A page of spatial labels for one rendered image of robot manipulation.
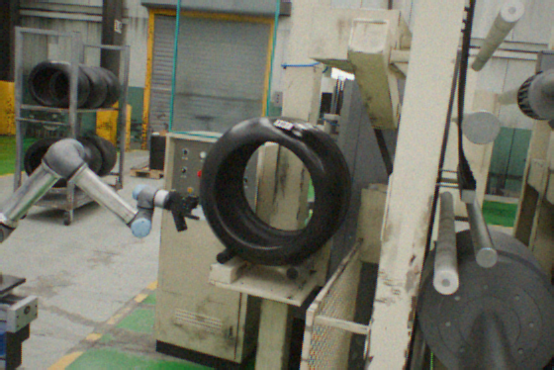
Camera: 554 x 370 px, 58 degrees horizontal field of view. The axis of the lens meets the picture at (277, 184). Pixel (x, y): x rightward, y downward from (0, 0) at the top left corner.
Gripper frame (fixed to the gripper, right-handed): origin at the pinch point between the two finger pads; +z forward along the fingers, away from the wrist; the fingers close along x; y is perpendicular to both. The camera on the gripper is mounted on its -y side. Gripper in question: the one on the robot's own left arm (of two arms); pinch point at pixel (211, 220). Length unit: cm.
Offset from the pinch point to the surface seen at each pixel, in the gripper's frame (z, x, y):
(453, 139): 88, 333, 39
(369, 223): 59, 19, 13
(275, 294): 35.3, -9.7, -16.1
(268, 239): 21.3, 14.1, -5.1
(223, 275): 14.1, -11.0, -15.5
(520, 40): 168, 933, 232
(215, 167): 2.5, -11.7, 23.8
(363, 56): 52, -45, 71
